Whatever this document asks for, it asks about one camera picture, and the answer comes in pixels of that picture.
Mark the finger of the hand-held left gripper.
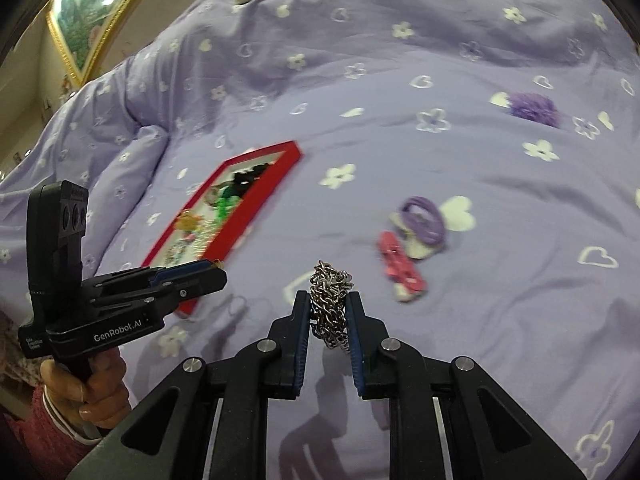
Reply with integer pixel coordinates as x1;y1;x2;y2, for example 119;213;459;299
90;267;228;319
92;260;221;292

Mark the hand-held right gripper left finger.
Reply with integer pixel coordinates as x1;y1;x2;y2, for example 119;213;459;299
67;290;313;480

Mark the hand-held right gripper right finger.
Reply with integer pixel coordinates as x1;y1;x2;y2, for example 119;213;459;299
345;291;586;480

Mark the colourful candy bead bracelet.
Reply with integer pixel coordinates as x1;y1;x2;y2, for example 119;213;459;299
161;241;193;267

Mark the white pearl bracelet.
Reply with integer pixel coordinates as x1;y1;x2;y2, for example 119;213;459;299
192;220;222;258

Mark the silver metal chain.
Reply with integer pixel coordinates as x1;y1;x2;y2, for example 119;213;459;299
309;260;355;354

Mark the light green hair tie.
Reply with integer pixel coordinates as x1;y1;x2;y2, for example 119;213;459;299
212;197;237;222

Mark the red jewelry tray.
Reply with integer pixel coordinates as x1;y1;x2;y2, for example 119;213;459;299
141;141;304;318

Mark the black scrunchie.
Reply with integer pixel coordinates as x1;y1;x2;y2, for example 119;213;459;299
230;162;274;187

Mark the person's left forearm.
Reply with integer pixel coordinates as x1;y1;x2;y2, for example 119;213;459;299
0;385;103;480

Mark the person's left hand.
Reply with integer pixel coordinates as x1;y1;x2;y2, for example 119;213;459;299
40;347;133;433

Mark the pink hair clip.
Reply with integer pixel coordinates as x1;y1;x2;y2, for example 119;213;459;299
377;231;429;302

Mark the purple flower print blanket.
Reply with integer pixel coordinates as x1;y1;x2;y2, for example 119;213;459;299
0;0;640;480

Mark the gold framed painting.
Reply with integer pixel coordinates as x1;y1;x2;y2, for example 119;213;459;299
46;0;166;86

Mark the purple frilly scrunchie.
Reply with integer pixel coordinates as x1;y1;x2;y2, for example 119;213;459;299
507;92;560;126

